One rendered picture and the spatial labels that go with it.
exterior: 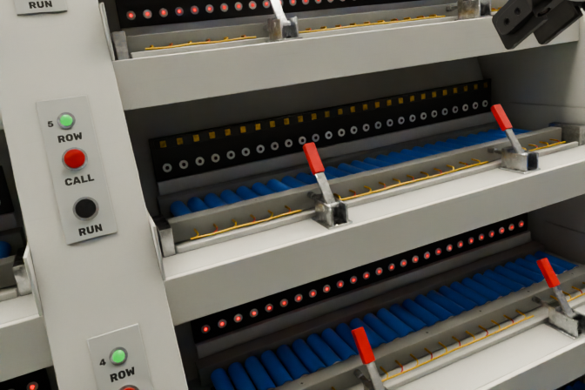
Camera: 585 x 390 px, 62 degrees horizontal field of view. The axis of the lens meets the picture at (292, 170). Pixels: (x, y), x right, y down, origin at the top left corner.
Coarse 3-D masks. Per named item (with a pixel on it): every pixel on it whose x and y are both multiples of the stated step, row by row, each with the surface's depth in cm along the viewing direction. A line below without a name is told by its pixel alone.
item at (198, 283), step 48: (336, 144) 69; (384, 144) 71; (432, 192) 56; (480, 192) 55; (528, 192) 58; (576, 192) 61; (192, 240) 50; (240, 240) 48; (288, 240) 47; (336, 240) 48; (384, 240) 50; (432, 240) 53; (192, 288) 43; (240, 288) 45; (288, 288) 47
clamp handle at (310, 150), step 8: (312, 144) 52; (312, 152) 51; (312, 160) 51; (320, 160) 51; (312, 168) 51; (320, 168) 51; (320, 176) 51; (320, 184) 50; (328, 192) 50; (328, 200) 50
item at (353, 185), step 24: (480, 144) 65; (504, 144) 65; (528, 144) 67; (552, 144) 69; (384, 168) 59; (408, 168) 59; (432, 168) 61; (456, 168) 63; (288, 192) 54; (336, 192) 56; (360, 192) 57; (192, 216) 50; (216, 216) 51; (240, 216) 52; (264, 216) 53
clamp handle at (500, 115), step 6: (492, 108) 62; (498, 108) 61; (498, 114) 61; (504, 114) 61; (498, 120) 61; (504, 120) 61; (504, 126) 60; (510, 126) 61; (510, 132) 60; (510, 138) 60; (516, 138) 60; (516, 144) 60; (516, 150) 60; (522, 150) 60
